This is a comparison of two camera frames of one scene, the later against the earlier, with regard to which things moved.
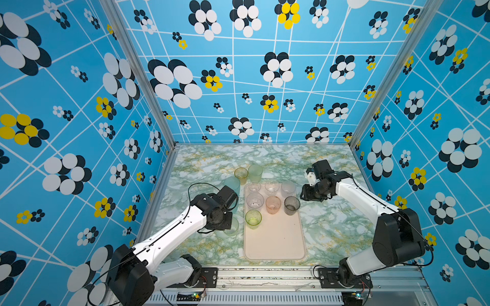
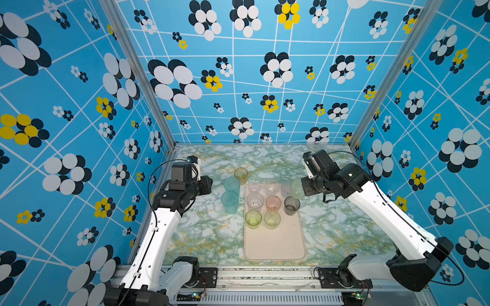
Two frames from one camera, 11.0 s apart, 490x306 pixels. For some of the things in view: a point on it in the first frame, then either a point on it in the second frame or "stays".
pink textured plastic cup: [273, 204] stays
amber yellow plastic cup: [242, 173] stays
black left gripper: [227, 226] -> [206, 185]
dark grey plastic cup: [291, 204] stays
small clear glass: [254, 187] stays
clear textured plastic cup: [288, 189] stays
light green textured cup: [255, 173] -> [297, 189]
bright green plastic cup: [253, 218] stays
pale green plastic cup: [234, 227] -> [272, 219]
